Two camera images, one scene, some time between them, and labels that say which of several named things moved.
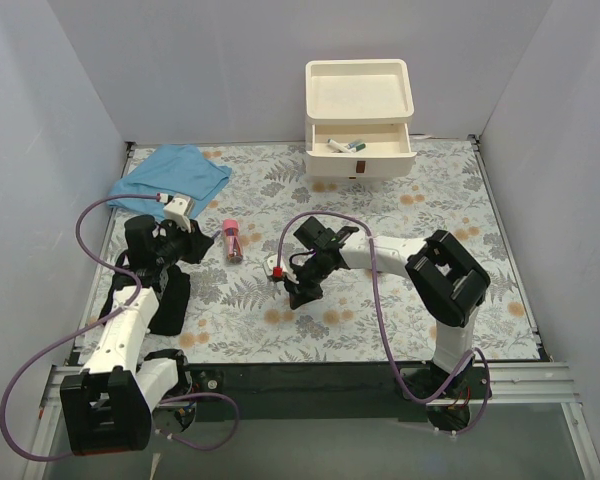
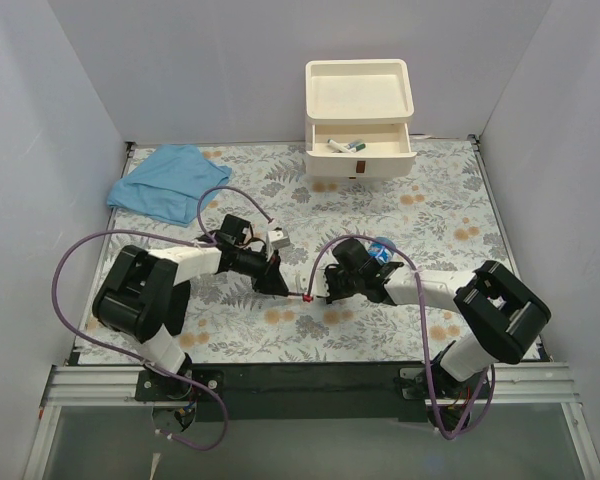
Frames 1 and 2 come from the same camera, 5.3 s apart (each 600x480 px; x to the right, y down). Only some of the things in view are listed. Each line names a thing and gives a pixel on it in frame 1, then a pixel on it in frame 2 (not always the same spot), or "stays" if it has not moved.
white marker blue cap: [336, 145] stays
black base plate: [336, 391] stays
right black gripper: [303, 285] to [333, 281]
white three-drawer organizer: [357, 118] stays
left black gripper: [190, 242] to [268, 270]
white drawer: [388, 152] stays
